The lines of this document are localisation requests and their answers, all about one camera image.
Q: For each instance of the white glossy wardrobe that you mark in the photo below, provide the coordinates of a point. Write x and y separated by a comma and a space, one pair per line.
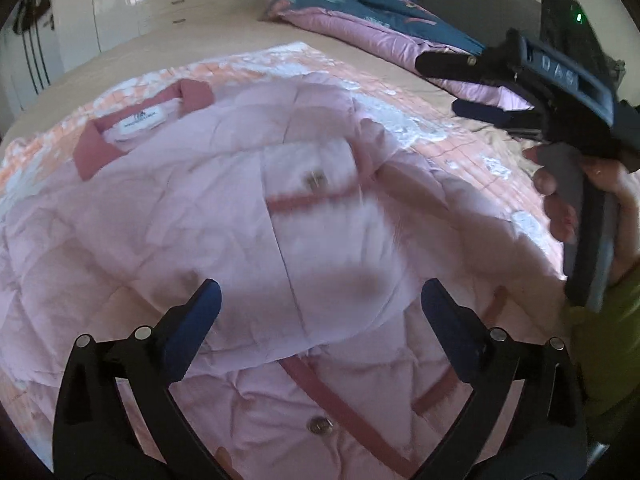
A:
165, 0

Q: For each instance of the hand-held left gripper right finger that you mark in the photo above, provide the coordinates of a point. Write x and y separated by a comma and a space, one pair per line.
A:
444, 314

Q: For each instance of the orange checked blanket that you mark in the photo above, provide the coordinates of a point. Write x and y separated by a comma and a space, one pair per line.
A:
450, 127

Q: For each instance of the bed with beige sheet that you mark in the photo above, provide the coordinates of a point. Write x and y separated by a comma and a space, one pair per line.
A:
225, 42

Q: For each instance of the person's right forearm green sleeve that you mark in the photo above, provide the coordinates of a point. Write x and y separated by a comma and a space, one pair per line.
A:
612, 350

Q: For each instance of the dark hanging bag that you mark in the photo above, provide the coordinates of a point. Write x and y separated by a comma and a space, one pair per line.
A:
34, 15

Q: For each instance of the blue and pink duvet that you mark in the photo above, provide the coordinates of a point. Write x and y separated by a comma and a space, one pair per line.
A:
380, 20

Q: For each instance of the person's right hand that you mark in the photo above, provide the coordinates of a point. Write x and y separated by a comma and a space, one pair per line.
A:
560, 205

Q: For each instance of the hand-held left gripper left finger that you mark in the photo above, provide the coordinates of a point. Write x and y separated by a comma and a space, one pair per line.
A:
201, 314

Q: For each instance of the pink quilted jacket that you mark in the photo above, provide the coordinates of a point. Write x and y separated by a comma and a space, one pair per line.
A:
200, 200

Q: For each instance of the white door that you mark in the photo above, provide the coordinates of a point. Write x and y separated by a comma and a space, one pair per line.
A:
30, 60

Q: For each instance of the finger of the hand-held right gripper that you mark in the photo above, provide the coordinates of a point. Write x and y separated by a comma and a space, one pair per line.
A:
450, 64
487, 112

